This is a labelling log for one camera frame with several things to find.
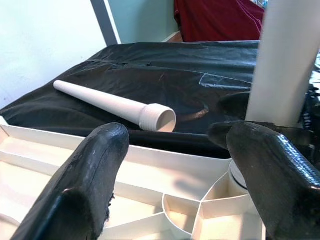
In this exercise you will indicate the white plastic table top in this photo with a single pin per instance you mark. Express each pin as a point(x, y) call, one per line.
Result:
point(162, 175)

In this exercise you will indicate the dark grey wall trim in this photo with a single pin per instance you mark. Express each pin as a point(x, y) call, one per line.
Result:
point(105, 20)

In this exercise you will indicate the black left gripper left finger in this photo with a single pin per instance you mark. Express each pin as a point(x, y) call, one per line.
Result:
point(82, 180)

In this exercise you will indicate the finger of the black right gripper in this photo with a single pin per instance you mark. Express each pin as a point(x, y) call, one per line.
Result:
point(218, 133)
point(235, 106)

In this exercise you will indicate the black plastic table cover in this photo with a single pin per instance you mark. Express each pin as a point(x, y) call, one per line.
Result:
point(175, 75)

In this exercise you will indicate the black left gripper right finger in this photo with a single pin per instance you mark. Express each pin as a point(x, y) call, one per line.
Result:
point(280, 180)

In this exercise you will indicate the dark red cloth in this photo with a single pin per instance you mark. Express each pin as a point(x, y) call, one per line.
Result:
point(220, 20)

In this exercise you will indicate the white plastic table leg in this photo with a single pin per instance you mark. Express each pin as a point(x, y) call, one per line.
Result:
point(282, 62)
point(105, 102)

